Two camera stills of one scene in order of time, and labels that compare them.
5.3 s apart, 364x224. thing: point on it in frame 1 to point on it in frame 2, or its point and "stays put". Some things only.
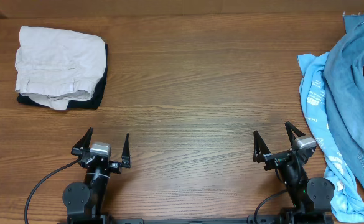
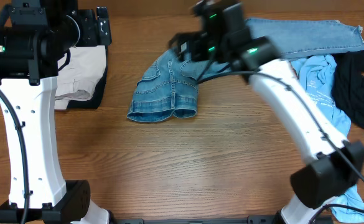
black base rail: (256, 219) stays put
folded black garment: (89, 104) stays put
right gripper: (262, 153) to (195, 38)
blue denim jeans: (353, 103) to (170, 84)
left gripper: (116, 167) to (86, 20)
